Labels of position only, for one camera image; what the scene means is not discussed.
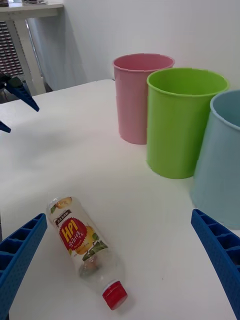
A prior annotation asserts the pink plastic bin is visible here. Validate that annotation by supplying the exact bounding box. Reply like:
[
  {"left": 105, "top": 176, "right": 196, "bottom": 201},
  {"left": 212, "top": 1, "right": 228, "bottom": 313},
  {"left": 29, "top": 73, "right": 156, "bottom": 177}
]
[{"left": 111, "top": 52, "right": 176, "bottom": 145}]

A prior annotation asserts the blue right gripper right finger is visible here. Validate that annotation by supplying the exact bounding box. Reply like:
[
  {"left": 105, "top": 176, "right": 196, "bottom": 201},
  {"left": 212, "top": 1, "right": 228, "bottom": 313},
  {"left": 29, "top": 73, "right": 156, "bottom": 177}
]
[{"left": 191, "top": 208, "right": 240, "bottom": 320}]

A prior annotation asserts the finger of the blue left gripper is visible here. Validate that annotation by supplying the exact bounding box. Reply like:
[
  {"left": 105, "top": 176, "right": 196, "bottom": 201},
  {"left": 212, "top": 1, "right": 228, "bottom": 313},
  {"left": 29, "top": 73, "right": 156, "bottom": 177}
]
[
  {"left": 0, "top": 121, "right": 12, "bottom": 134},
  {"left": 0, "top": 73, "right": 40, "bottom": 113}
]

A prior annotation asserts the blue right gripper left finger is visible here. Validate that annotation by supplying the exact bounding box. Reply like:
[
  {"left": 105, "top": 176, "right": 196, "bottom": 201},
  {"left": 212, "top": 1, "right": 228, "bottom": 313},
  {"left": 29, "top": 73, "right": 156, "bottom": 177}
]
[{"left": 0, "top": 212, "right": 48, "bottom": 320}]

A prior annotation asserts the green plastic bin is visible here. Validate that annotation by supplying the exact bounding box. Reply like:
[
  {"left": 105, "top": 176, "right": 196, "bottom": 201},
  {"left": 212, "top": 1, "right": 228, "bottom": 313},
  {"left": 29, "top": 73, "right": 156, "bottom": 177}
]
[{"left": 146, "top": 67, "right": 230, "bottom": 180}]

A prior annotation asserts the pale blue plastic bin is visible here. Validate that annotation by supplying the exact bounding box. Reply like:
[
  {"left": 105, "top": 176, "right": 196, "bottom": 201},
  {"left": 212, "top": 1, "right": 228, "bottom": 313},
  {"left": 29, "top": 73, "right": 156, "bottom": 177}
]
[{"left": 189, "top": 89, "right": 240, "bottom": 230}]

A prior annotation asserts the white shelf board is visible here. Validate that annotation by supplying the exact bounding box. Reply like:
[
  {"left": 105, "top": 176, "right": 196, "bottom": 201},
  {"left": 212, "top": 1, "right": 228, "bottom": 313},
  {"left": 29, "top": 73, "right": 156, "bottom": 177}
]
[{"left": 0, "top": 2, "right": 65, "bottom": 21}]

